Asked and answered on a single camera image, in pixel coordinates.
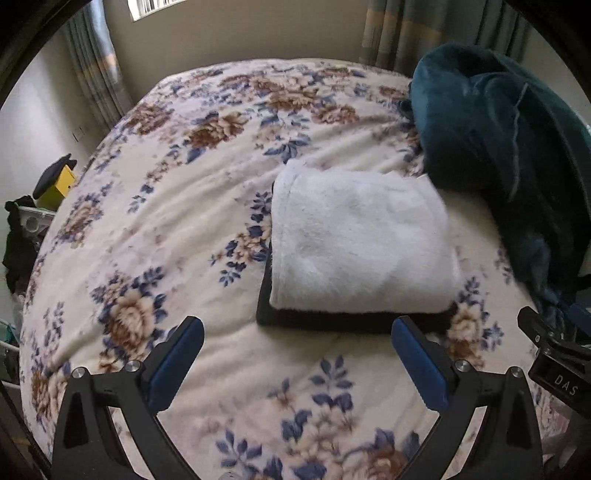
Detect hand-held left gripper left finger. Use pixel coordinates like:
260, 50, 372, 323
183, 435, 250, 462
51, 316, 206, 480

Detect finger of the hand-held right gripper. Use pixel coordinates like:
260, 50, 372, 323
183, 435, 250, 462
517, 305, 563, 352

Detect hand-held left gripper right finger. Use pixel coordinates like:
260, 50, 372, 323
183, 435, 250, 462
390, 316, 543, 480

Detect white fleece garment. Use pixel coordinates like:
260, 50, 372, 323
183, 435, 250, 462
269, 159, 463, 313

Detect dark hanging clothes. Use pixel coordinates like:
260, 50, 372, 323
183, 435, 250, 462
2, 195, 41, 298

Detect black folded garment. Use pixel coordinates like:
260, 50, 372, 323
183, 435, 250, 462
256, 180, 459, 337

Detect floral printed blanket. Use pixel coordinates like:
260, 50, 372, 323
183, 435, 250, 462
18, 58, 568, 480

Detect white plastic basket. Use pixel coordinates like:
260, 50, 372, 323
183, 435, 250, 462
7, 205, 60, 252

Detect dark teal fleece blanket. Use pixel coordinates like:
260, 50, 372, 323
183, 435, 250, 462
409, 43, 591, 319

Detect yellow box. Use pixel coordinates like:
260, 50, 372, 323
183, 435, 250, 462
36, 165, 77, 210

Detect black hat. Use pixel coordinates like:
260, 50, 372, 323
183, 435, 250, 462
33, 154, 78, 197

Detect striped grey curtain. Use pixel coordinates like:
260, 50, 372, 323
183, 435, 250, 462
359, 0, 532, 75
62, 7, 136, 132

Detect window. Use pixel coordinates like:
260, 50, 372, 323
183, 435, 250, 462
127, 0, 188, 22

